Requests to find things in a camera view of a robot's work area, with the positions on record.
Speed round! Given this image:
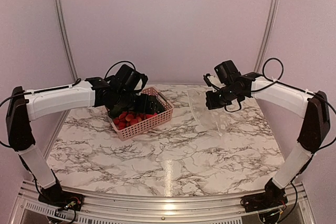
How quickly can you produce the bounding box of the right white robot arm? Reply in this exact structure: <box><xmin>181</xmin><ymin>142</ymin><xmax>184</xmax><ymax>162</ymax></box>
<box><xmin>205</xmin><ymin>72</ymin><xmax>331</xmax><ymax>207</ymax></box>

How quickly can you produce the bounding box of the pink perforated plastic basket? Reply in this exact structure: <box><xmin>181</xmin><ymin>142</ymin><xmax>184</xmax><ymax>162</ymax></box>
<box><xmin>108</xmin><ymin>87</ymin><xmax>174</xmax><ymax>141</ymax></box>

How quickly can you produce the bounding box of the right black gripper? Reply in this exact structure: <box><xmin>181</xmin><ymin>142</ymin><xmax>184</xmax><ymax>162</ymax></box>
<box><xmin>205</xmin><ymin>84</ymin><xmax>242</xmax><ymax>110</ymax></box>

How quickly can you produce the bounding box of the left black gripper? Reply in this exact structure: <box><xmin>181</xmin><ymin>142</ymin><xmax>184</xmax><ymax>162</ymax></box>
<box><xmin>115</xmin><ymin>90</ymin><xmax>159</xmax><ymax>115</ymax></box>

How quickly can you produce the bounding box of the left aluminium frame post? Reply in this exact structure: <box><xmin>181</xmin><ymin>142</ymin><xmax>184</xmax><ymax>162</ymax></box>
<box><xmin>54</xmin><ymin>0</ymin><xmax>78</xmax><ymax>80</ymax></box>

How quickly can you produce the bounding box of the green avocado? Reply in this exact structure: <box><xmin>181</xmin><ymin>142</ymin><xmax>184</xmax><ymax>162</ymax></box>
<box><xmin>108</xmin><ymin>105</ymin><xmax>123</xmax><ymax>118</ymax></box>

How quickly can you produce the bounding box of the clear dotted zip top bag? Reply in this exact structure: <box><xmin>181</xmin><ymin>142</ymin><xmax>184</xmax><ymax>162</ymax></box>
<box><xmin>187</xmin><ymin>89</ymin><xmax>231</xmax><ymax>136</ymax></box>

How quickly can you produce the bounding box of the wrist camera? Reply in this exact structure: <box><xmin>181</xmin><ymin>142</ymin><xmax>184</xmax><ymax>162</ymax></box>
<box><xmin>114</xmin><ymin>64</ymin><xmax>148</xmax><ymax>93</ymax></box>
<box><xmin>214</xmin><ymin>60</ymin><xmax>244</xmax><ymax>89</ymax></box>

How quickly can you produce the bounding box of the front aluminium rail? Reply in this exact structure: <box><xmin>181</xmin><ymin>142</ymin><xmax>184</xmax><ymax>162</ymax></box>
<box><xmin>15</xmin><ymin>186</ymin><xmax>316</xmax><ymax>224</ymax></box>

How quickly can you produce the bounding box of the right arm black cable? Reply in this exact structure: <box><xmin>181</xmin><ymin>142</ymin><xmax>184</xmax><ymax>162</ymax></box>
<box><xmin>261</xmin><ymin>57</ymin><xmax>286</xmax><ymax>82</ymax></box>

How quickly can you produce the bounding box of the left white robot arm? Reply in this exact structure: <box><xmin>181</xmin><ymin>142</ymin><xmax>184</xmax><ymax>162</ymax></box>
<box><xmin>6</xmin><ymin>77</ymin><xmax>157</xmax><ymax>206</ymax></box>

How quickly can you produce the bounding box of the aluminium frame post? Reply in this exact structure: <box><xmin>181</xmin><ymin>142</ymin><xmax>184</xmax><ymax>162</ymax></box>
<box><xmin>54</xmin><ymin>0</ymin><xmax>78</xmax><ymax>80</ymax></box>
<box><xmin>254</xmin><ymin>0</ymin><xmax>280</xmax><ymax>72</ymax></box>

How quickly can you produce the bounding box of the right aluminium frame post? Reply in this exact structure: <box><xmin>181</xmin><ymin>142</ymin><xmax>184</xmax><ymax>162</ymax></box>
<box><xmin>254</xmin><ymin>0</ymin><xmax>280</xmax><ymax>72</ymax></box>

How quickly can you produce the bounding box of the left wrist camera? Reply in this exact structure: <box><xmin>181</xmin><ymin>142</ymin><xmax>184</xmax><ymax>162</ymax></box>
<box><xmin>114</xmin><ymin>64</ymin><xmax>148</xmax><ymax>93</ymax></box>

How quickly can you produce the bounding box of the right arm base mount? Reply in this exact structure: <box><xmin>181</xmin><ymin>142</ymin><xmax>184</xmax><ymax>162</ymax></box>
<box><xmin>240</xmin><ymin>190</ymin><xmax>288</xmax><ymax>212</ymax></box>

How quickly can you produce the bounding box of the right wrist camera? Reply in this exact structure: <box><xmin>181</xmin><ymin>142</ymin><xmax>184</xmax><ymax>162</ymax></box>
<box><xmin>214</xmin><ymin>60</ymin><xmax>244</xmax><ymax>89</ymax></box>

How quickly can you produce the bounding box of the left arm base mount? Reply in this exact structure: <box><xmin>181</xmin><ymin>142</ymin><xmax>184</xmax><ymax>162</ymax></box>
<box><xmin>38</xmin><ymin>183</ymin><xmax>84</xmax><ymax>211</ymax></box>

